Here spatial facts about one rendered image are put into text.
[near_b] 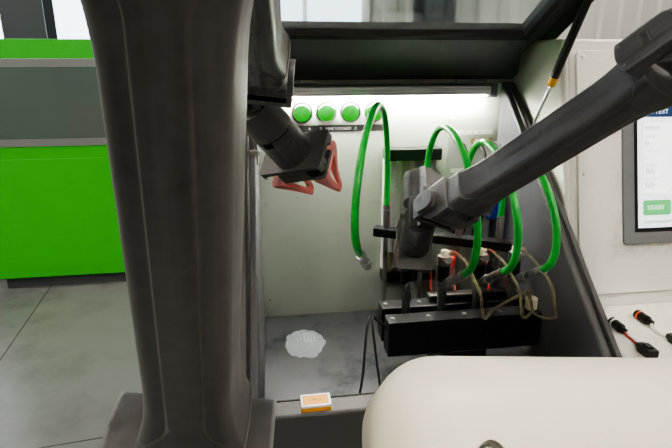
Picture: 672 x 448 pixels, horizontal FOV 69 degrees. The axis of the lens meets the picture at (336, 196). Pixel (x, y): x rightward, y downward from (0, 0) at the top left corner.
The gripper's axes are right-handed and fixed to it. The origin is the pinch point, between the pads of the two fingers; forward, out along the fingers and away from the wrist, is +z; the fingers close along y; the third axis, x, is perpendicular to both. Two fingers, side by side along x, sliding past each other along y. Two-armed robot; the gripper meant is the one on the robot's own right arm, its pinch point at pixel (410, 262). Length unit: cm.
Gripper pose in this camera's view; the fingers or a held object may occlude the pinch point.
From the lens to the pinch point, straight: 101.8
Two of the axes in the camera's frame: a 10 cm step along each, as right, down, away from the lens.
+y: 0.8, -8.6, 5.0
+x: -10.0, -0.4, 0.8
